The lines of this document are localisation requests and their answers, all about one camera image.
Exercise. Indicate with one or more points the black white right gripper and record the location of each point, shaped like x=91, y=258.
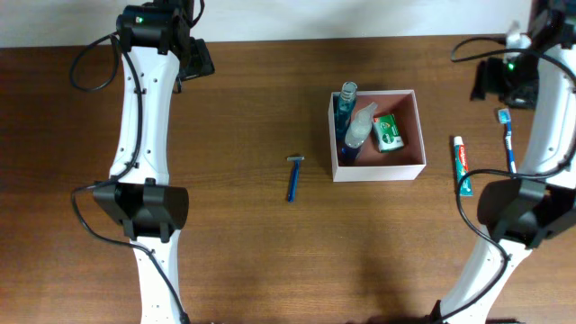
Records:
x=488, y=80

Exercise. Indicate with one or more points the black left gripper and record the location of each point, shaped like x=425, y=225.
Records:
x=198, y=60

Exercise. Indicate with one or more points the green soap box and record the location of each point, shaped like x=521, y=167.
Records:
x=387, y=133

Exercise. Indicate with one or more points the clear purple spray bottle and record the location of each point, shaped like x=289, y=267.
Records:
x=357, y=133

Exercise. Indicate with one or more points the blue mouthwash bottle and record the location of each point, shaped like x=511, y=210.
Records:
x=346, y=103

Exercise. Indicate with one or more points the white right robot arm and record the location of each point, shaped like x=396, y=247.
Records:
x=533, y=202

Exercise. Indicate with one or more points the blue white toothbrush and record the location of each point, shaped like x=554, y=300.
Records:
x=504, y=118

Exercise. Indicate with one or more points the green red toothpaste tube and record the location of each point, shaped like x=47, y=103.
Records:
x=462, y=168

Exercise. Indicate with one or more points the pink cardboard box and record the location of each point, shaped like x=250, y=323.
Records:
x=401, y=164

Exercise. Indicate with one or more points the blue disposable razor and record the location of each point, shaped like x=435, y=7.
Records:
x=297, y=160

